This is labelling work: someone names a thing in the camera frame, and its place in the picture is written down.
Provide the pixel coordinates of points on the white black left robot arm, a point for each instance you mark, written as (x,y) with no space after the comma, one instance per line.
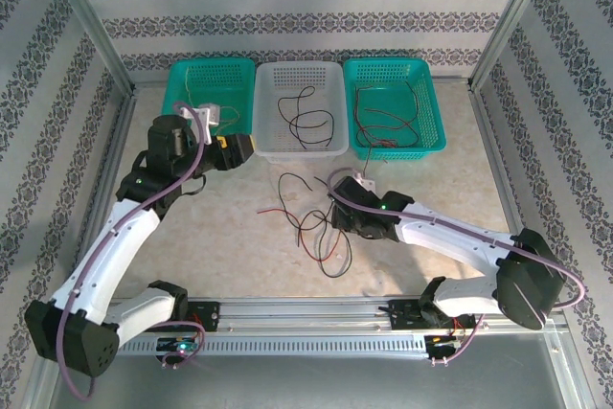
(120,246)

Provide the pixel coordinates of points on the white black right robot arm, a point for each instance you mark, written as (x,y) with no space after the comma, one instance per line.
(455,241)

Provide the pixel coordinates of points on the teal perforated plastic basket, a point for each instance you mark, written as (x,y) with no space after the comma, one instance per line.
(397,93)
(220,83)

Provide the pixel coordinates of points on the white perforated plastic basket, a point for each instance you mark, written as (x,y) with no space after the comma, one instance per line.
(297,78)

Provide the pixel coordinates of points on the small controller board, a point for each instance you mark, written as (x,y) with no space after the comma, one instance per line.
(179,345)
(443,340)

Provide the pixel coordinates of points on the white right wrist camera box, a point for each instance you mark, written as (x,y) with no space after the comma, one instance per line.
(366,181)

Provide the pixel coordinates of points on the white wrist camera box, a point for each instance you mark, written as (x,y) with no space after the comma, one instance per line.
(366,181)
(208,117)

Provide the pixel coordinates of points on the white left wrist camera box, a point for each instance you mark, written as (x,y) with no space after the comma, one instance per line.
(208,117)

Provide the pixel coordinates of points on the aluminium floor frame rail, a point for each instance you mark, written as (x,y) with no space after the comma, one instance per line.
(148,84)
(82,236)
(495,150)

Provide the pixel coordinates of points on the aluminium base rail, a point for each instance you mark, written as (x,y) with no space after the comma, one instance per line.
(306,313)

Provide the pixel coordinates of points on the aluminium frame post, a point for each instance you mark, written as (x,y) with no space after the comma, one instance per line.
(93,21)
(512,21)

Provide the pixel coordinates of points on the grey metal base plate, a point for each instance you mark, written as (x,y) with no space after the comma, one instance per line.
(306,385)

